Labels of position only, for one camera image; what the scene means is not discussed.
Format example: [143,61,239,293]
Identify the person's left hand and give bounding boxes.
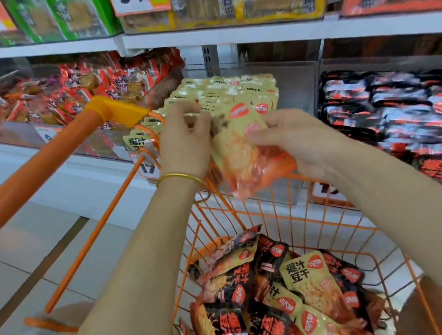
[148,96,222,188]

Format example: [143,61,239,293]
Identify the person's right hand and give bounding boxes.
[245,99,358,194]

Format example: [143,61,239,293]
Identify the row of yellow orange snacks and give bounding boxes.
[115,78,202,160]
[166,72,233,119]

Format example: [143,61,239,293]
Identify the yellow orange snack packet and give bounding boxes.
[237,78,280,100]
[236,70,277,87]
[235,89,283,123]
[203,95,302,204]

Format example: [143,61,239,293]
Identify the pile of black orange snacks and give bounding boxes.
[162,209,391,335]

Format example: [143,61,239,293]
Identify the orange shopping cart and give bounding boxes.
[0,48,442,335]

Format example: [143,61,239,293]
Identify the person's left forearm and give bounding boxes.
[9,172,232,335]

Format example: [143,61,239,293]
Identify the person's right forearm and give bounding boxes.
[322,130,442,335]

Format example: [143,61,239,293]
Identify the person's right leg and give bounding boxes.
[389,273,442,335]

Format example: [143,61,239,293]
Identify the pile of red tan packets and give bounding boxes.
[0,45,191,138]

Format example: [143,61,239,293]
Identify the stack of green packets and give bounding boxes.
[0,0,124,54]

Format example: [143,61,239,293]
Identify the gold bracelet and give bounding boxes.
[154,166,212,205]

